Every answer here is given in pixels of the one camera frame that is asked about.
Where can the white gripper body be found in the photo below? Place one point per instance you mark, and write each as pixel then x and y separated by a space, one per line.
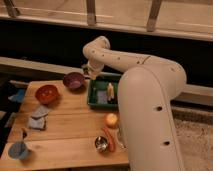
pixel 94 69

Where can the grey cloth upper left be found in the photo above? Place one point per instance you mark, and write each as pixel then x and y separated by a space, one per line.
pixel 41 111

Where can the orange fruit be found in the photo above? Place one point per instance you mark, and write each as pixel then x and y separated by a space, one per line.
pixel 111 120

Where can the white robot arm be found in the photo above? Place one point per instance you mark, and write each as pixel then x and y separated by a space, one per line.
pixel 146 87

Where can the orange carrot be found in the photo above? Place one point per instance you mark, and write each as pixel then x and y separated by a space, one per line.
pixel 112 146

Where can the blue cloth off table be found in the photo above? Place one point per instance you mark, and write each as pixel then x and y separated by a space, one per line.
pixel 18 97

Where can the yellow corn cob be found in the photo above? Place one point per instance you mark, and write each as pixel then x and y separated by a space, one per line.
pixel 110 92

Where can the black brush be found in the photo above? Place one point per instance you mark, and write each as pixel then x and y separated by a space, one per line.
pixel 85 69

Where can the green plastic tray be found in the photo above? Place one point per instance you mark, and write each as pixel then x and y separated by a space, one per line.
pixel 100 84

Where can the red bowl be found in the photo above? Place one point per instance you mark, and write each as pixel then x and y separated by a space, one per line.
pixel 47 94

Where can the grey cloth lower left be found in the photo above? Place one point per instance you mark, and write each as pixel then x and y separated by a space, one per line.
pixel 38 124

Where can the small metal cup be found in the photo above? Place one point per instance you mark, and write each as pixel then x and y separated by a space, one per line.
pixel 101 144

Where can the purple bowl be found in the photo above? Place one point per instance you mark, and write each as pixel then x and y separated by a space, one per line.
pixel 73 80

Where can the blue cup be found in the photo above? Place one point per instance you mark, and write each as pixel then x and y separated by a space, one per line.
pixel 18 150

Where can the blue sponge in tray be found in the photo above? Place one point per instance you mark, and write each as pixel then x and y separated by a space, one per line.
pixel 101 97

